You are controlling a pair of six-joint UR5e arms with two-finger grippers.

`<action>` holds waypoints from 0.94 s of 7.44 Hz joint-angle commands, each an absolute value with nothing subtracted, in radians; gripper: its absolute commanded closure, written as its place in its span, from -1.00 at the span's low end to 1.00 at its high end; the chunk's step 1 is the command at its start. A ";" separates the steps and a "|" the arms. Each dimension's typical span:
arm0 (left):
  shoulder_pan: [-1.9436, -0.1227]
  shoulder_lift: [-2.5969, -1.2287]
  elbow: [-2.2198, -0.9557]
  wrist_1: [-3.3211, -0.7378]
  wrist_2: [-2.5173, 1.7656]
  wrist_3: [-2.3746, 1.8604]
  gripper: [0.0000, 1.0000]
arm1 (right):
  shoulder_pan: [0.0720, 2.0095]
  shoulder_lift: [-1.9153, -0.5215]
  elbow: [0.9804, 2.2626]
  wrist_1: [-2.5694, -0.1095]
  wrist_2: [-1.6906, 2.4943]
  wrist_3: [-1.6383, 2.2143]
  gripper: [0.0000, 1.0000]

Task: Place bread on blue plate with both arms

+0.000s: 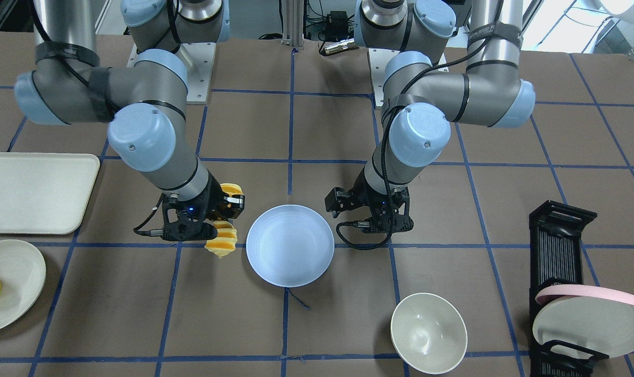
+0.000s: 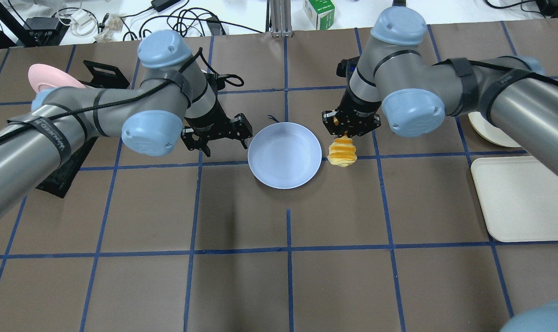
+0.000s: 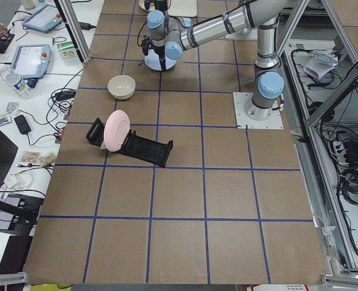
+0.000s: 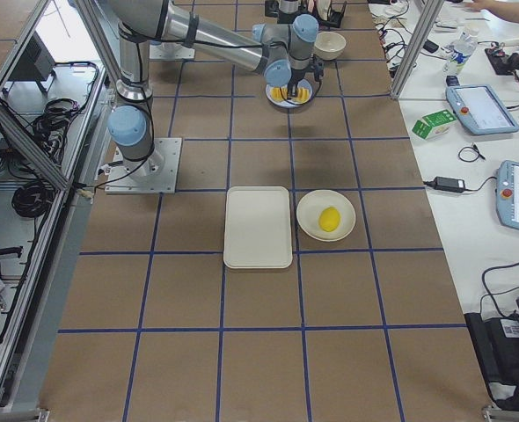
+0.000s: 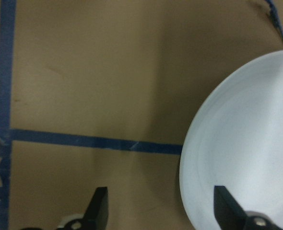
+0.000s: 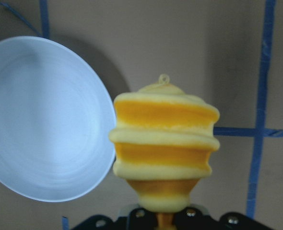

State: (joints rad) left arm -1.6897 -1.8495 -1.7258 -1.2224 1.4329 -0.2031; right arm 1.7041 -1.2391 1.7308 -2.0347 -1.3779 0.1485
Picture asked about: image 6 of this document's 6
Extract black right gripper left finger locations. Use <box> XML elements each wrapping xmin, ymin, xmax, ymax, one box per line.
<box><xmin>72</xmin><ymin>207</ymin><xmax>158</xmax><ymax>230</ymax></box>

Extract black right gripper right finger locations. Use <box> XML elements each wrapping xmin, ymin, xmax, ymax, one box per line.
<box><xmin>174</xmin><ymin>207</ymin><xmax>271</xmax><ymax>230</ymax></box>

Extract blue plate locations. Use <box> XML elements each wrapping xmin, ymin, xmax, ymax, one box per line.
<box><xmin>0</xmin><ymin>36</ymin><xmax>116</xmax><ymax>202</ymax></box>

